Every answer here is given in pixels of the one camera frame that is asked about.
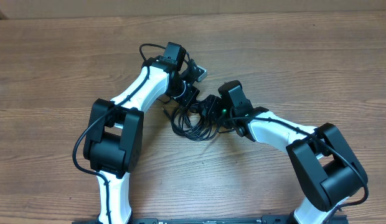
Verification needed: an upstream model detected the black cable bundle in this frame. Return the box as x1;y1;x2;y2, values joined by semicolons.
161;104;222;142

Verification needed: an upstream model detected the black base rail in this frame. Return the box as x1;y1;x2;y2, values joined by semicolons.
72;215;349;224

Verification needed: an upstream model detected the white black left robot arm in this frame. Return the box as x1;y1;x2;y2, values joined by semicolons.
77;42;206;223

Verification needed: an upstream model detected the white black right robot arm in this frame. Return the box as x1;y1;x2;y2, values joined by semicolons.
198;80;369;223

